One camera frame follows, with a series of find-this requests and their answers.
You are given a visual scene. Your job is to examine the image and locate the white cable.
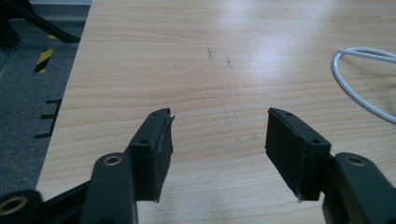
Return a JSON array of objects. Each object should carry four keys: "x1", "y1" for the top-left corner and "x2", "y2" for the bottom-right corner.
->
[{"x1": 331, "y1": 47, "x2": 396, "y2": 125}]

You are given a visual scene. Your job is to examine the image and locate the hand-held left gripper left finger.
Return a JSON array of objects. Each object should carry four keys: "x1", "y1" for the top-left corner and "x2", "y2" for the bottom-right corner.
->
[{"x1": 78, "y1": 107, "x2": 176, "y2": 224}]

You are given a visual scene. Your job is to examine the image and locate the yellow black striped tape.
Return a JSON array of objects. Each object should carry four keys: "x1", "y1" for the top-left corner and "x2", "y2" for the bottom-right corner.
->
[{"x1": 33, "y1": 48, "x2": 55, "y2": 75}]

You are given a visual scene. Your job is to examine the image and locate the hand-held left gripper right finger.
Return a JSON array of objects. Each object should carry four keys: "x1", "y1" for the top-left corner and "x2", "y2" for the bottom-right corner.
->
[{"x1": 264, "y1": 106, "x2": 396, "y2": 224}]

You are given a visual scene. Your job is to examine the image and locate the black tape marks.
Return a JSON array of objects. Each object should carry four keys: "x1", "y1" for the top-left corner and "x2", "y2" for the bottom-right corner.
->
[{"x1": 33, "y1": 98, "x2": 64, "y2": 140}]

